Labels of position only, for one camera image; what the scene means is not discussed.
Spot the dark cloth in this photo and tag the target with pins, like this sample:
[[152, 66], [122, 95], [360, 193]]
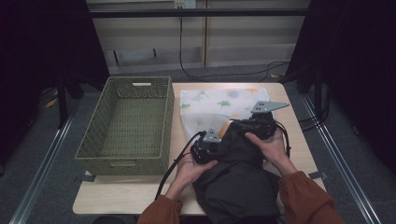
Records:
[[236, 186]]

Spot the black metal stand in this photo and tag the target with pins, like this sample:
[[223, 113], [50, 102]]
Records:
[[318, 96], [61, 102]]

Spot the person's left hand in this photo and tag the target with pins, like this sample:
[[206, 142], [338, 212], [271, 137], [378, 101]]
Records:
[[190, 171]]

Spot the white leaf-print laundry bag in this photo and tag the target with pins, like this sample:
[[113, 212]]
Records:
[[211, 105]]

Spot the white power strip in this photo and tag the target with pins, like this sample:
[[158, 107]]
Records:
[[185, 3]]

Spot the person's right hand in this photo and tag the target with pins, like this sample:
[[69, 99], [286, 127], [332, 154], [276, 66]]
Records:
[[272, 149]]

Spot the metal floor rail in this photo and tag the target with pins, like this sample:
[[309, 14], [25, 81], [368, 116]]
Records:
[[40, 174], [342, 161]]

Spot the black horizontal bar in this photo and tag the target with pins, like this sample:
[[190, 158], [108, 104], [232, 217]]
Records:
[[199, 12]]

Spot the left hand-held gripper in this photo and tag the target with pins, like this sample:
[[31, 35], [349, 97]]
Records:
[[205, 149]]

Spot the black tape piece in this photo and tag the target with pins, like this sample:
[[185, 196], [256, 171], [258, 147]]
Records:
[[318, 175], [84, 178]]

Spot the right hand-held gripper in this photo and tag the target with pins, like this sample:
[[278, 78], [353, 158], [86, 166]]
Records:
[[261, 124]]

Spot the green woven basket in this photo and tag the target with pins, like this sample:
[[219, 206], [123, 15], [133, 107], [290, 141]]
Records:
[[134, 124]]

